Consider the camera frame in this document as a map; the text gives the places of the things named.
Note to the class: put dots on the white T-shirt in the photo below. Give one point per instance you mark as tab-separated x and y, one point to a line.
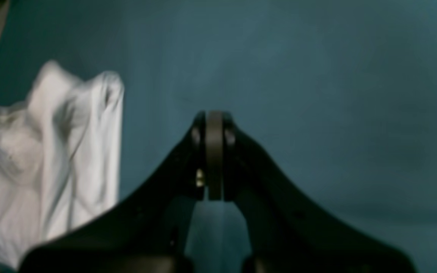
59	158

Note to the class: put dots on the blue table cloth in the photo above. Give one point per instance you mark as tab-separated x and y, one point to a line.
341	93

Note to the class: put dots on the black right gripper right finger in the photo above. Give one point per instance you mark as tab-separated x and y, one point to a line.
288	231

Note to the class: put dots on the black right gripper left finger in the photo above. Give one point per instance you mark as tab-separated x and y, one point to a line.
147	232

